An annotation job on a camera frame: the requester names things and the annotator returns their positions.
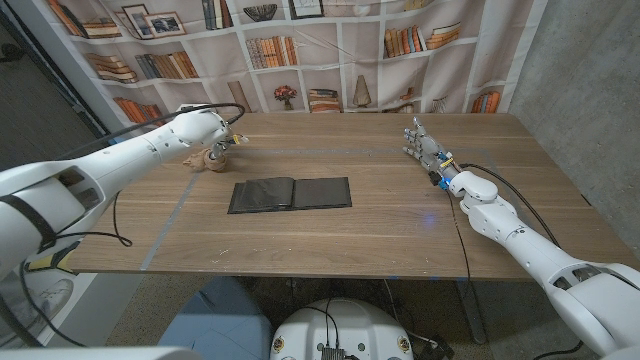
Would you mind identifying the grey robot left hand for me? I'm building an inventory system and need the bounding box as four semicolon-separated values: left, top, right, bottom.
207;141;229;169

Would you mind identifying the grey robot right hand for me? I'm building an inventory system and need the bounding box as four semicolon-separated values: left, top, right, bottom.
402;116;459;184

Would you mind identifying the black open notebook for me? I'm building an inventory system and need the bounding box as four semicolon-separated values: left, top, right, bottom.
227;176;353;215

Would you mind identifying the printed bookshelf backdrop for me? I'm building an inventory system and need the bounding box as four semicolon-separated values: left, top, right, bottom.
9;0;549;156

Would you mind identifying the grey table leg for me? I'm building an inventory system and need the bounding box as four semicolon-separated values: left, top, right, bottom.
452;279;489;345

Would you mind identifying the white floor sheet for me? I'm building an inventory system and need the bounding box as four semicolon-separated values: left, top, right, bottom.
14;239;101;349

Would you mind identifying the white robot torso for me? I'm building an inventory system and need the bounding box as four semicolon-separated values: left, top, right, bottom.
269;298;414;360

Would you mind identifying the black power adapter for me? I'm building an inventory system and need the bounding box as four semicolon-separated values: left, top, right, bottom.
414;338;455;360

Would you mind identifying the yellow and black floor item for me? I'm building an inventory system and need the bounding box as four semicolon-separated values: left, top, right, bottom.
24;239;82;275

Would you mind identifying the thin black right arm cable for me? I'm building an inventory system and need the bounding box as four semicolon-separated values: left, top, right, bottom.
446;192;472;281

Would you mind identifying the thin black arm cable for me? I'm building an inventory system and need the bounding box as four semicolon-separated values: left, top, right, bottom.
47;192;134;249
446;192;472;281

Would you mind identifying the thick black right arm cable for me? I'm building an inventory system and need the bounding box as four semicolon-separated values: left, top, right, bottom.
459;162;585;360

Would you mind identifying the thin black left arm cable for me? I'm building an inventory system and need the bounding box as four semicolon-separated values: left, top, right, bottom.
47;192;134;249

